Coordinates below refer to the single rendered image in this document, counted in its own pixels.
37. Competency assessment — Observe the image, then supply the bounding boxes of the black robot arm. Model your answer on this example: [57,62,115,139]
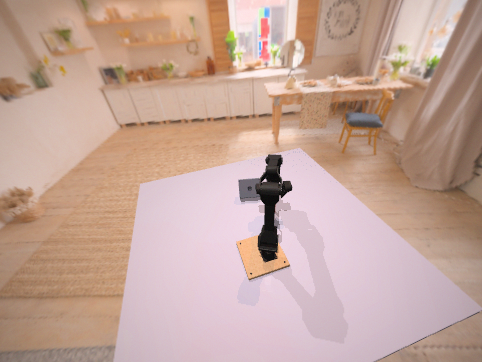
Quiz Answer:
[258,154,283,262]

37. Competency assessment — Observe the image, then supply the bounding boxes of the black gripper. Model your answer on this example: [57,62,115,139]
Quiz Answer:
[255,177,292,198]

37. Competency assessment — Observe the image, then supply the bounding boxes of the dark grey sloped panel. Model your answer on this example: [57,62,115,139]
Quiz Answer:
[238,178,260,199]

